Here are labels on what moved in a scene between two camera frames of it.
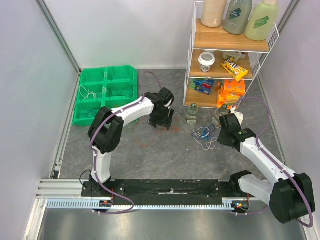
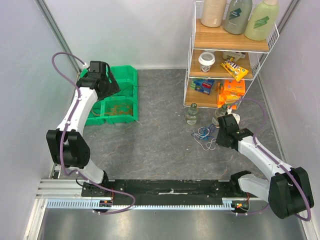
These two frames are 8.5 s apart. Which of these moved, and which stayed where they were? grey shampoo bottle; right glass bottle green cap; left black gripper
Moved: left black gripper
Stayed: right glass bottle green cap; grey shampoo bottle
